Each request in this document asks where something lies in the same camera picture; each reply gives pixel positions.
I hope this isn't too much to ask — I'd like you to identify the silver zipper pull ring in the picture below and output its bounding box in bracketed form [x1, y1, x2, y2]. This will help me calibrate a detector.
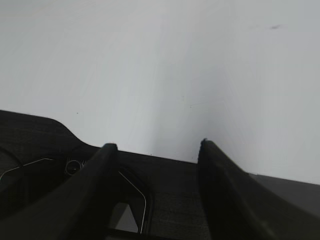
[65, 159, 85, 176]

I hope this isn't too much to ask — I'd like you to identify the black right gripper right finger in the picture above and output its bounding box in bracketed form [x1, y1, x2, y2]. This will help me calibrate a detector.
[198, 139, 320, 240]

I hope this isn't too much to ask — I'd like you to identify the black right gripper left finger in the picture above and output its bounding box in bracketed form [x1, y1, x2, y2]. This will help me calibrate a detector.
[0, 143, 118, 240]

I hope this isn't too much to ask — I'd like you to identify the black canvas tote bag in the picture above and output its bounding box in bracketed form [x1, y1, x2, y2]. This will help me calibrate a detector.
[0, 110, 320, 240]

